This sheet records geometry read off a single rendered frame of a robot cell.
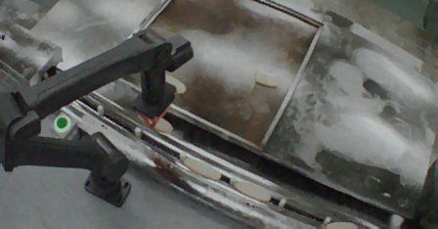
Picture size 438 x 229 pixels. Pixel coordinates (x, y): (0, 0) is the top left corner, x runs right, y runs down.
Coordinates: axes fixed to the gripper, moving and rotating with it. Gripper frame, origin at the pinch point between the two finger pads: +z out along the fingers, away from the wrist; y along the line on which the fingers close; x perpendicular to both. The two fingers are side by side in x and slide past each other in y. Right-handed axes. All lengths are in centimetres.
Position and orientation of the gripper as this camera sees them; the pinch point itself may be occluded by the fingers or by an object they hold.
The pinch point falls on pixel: (154, 119)
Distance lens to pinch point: 107.9
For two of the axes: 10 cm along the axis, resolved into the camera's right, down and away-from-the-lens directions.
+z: -0.7, 6.2, 7.8
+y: 4.9, -6.6, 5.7
